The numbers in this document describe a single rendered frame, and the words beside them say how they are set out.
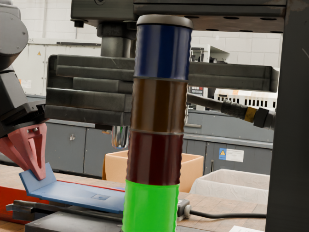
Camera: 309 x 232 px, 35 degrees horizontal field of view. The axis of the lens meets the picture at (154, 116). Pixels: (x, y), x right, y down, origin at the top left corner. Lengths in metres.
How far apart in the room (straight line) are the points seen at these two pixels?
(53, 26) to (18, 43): 7.97
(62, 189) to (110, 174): 2.38
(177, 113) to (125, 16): 0.27
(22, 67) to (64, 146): 1.17
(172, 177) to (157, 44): 0.09
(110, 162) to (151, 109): 2.74
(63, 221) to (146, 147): 0.29
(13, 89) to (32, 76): 5.64
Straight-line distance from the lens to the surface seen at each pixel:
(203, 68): 0.54
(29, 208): 0.65
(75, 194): 0.66
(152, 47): 0.32
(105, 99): 0.54
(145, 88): 0.32
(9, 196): 0.89
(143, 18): 0.32
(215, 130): 5.20
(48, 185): 0.71
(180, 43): 0.32
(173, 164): 0.32
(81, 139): 5.88
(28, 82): 6.34
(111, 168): 3.05
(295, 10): 0.51
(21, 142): 0.67
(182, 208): 0.96
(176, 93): 0.32
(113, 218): 0.61
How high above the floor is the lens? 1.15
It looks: 3 degrees down
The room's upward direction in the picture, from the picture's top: 5 degrees clockwise
